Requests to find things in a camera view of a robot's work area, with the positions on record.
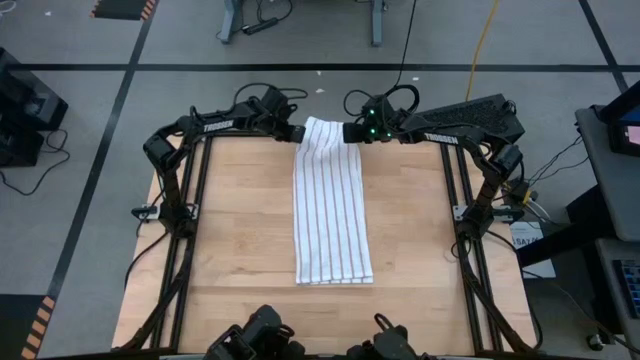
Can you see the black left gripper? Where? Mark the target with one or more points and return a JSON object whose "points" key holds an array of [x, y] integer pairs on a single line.
{"points": [[277, 126]]}

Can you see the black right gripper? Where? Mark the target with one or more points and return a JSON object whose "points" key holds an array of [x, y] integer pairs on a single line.
{"points": [[382, 131]]}

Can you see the white striped towel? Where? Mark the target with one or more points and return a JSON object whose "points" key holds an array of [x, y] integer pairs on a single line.
{"points": [[330, 210]]}

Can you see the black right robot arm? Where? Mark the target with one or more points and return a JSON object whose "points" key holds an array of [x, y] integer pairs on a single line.
{"points": [[440, 137]]}

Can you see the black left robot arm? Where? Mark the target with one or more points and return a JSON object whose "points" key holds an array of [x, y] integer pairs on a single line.
{"points": [[220, 125]]}

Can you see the grey desk leg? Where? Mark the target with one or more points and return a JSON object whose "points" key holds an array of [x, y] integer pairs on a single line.
{"points": [[377, 22], [231, 20]]}

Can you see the black power strip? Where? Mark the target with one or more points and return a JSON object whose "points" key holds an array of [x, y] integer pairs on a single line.
{"points": [[260, 26]]}

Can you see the black computer tower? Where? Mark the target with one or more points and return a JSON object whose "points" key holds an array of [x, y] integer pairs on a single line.
{"points": [[470, 112]]}

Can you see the black power adapter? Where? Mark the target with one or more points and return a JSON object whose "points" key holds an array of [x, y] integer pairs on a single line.
{"points": [[517, 189]]}

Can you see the white paper label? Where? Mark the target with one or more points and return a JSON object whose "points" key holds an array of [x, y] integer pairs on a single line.
{"points": [[530, 240]]}

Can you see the black mat with orange stripes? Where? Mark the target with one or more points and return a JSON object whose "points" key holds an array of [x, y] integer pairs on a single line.
{"points": [[120, 9], [20, 325]]}

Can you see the black cart base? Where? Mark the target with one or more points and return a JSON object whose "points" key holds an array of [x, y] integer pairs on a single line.
{"points": [[595, 215]]}

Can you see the black cart monitor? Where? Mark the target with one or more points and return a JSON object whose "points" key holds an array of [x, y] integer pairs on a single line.
{"points": [[620, 120]]}

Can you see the grey cart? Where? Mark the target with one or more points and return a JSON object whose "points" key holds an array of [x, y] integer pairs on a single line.
{"points": [[615, 190]]}

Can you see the black equipment stack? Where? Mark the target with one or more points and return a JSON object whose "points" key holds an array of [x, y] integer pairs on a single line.
{"points": [[25, 100]]}

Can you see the grey keyboard shelf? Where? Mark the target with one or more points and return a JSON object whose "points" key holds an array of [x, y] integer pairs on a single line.
{"points": [[607, 280]]}

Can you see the black caster wheel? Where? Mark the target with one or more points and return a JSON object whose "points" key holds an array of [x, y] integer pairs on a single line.
{"points": [[595, 341]]}

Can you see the black keyboard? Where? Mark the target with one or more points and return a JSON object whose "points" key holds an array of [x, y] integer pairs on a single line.
{"points": [[631, 290]]}

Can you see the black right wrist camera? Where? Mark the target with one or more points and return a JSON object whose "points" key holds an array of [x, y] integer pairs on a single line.
{"points": [[380, 106]]}

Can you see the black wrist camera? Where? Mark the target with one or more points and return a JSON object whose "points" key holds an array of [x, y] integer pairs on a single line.
{"points": [[274, 100], [380, 106]]}

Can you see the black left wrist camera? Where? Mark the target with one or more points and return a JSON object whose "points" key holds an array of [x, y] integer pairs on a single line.
{"points": [[274, 100]]}

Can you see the black aluminium table frame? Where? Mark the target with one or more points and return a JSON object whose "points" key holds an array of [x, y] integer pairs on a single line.
{"points": [[204, 170]]}

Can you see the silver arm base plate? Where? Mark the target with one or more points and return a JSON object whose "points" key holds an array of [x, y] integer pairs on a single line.
{"points": [[152, 212], [459, 212]]}

